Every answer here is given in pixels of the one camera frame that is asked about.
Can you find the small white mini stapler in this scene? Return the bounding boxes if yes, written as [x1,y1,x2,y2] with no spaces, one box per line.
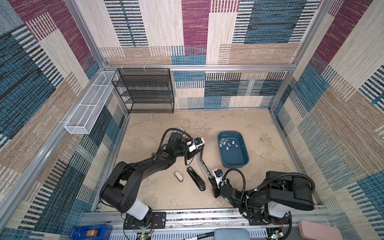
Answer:
[174,171,184,182]

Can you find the teal plastic tray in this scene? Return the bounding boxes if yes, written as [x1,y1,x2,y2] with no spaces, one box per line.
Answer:
[218,131,250,169]

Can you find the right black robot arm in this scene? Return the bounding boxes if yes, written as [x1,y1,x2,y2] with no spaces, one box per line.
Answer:
[208,169,316,225]

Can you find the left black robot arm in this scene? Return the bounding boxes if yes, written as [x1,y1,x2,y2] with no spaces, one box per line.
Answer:
[99,128,205,229]

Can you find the staple strips in tray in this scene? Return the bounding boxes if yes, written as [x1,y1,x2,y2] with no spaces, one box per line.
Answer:
[219,138,239,151]

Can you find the grey blue chair back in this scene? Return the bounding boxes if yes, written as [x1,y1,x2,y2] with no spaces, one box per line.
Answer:
[214,229,251,240]

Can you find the pink case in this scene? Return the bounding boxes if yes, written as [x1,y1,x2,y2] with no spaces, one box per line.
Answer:
[299,221,343,240]

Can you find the blue box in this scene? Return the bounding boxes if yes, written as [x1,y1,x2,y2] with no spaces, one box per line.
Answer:
[70,224,113,240]

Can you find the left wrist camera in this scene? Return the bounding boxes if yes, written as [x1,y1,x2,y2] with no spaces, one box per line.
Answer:
[187,137,205,153]

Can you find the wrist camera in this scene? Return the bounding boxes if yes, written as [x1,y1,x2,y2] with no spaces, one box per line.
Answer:
[187,137,205,153]
[212,169,225,188]

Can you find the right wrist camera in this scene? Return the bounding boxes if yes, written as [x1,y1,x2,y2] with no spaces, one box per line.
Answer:
[212,169,225,188]

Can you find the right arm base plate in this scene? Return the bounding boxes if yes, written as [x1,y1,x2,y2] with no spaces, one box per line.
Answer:
[249,208,292,226]

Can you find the black wire mesh shelf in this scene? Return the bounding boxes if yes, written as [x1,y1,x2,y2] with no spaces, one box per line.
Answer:
[112,68,175,114]

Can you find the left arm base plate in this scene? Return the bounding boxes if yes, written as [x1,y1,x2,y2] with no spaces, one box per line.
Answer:
[123,211,167,230]

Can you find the white wire mesh basket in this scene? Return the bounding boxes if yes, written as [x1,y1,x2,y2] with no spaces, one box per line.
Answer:
[65,71,115,135]

